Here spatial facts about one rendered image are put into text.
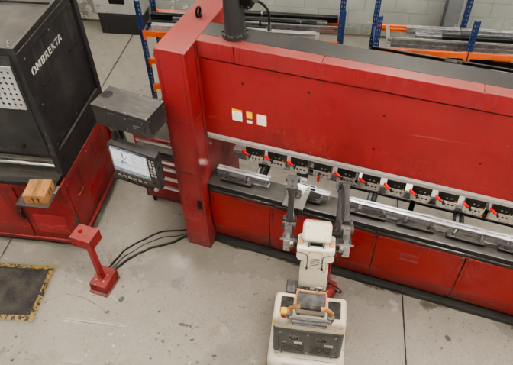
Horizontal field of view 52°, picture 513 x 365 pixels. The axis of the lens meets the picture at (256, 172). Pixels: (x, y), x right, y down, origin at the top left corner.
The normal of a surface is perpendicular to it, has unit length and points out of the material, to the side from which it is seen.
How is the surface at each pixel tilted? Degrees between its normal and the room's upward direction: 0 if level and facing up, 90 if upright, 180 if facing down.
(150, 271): 0
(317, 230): 47
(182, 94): 90
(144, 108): 0
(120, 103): 0
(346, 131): 90
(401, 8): 90
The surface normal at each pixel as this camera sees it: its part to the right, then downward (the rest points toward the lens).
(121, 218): -0.02, -0.70
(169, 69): -0.34, 0.67
